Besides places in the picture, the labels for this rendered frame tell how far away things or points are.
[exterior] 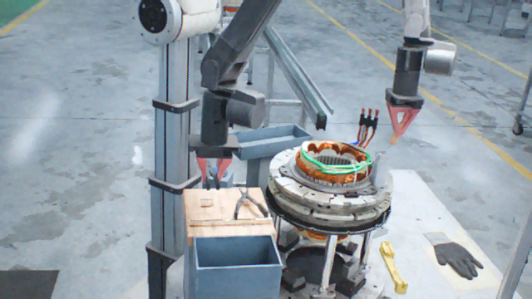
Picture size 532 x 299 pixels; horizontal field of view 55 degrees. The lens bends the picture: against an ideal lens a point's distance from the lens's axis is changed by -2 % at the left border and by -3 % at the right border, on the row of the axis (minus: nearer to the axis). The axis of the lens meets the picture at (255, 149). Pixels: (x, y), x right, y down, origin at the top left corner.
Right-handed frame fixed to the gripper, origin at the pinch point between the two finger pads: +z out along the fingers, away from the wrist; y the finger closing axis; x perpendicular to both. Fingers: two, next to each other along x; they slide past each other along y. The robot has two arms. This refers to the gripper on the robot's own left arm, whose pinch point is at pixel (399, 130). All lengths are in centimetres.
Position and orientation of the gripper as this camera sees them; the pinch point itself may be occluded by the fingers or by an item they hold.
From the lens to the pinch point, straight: 125.8
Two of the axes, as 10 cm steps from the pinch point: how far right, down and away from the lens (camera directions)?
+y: -0.2, -3.4, 9.4
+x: -10.0, -0.4, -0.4
